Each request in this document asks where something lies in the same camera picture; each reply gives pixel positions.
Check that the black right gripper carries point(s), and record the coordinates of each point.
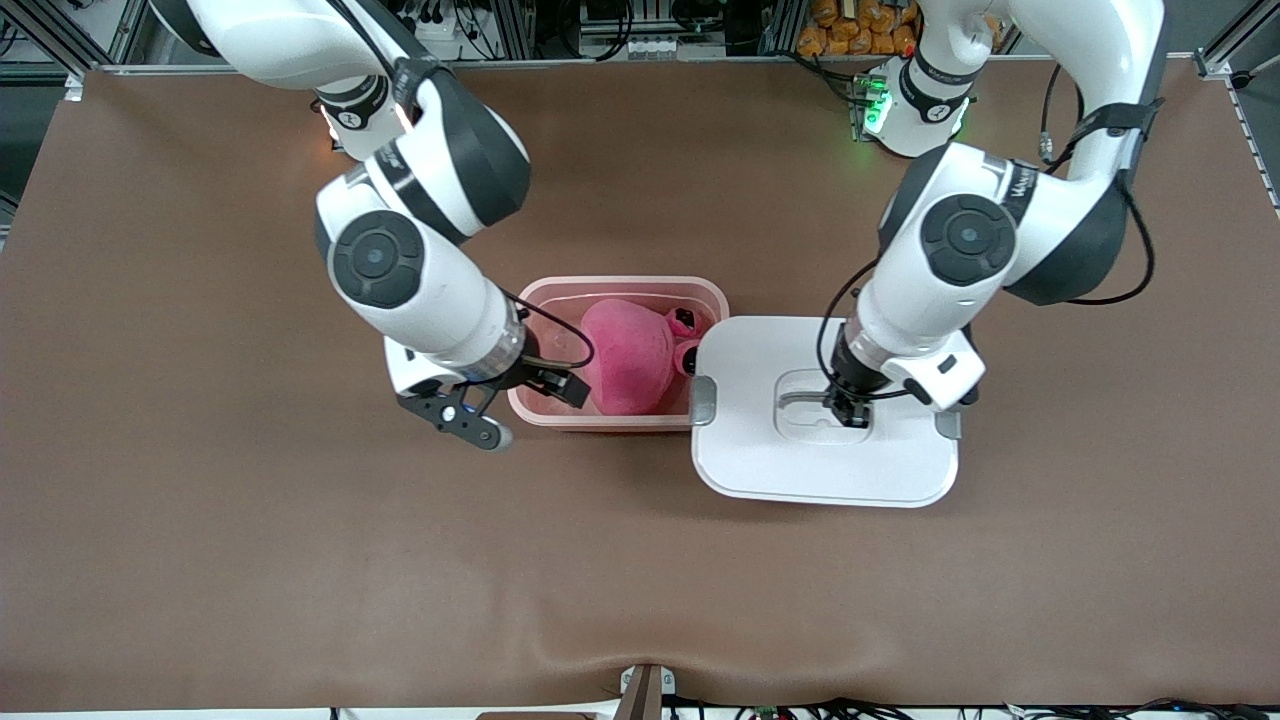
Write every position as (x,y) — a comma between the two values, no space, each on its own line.
(533,372)

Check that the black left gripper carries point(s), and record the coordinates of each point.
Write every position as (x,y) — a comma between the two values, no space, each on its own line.
(848,383)

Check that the pink plush toy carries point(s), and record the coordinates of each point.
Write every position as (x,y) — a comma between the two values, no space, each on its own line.
(630,360)

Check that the white box lid grey latches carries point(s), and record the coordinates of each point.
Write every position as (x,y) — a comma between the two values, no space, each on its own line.
(740,460)

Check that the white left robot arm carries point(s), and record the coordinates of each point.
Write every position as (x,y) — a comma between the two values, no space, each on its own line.
(960,250)

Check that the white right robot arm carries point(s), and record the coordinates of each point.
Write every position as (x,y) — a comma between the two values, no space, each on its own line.
(400,270)

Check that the pink translucent plastic box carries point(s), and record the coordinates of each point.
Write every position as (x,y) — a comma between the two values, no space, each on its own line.
(560,322)

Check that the grey multi-port device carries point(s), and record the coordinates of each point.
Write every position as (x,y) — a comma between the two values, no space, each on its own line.
(655,45)

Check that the white power strip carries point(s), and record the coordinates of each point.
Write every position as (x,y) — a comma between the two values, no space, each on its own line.
(445,35)

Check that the orange snack bag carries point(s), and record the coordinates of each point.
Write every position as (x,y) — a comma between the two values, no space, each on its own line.
(860,30)

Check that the metal clamp bracket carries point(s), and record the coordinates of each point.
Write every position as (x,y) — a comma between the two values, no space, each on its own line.
(645,690)

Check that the aluminium table edge rail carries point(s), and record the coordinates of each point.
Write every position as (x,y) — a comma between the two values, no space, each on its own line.
(650,60)

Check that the white table side rail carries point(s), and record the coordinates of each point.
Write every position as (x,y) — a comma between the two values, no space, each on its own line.
(1250,135)

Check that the white corner bracket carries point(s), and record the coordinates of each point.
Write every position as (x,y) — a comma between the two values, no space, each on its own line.
(74,88)

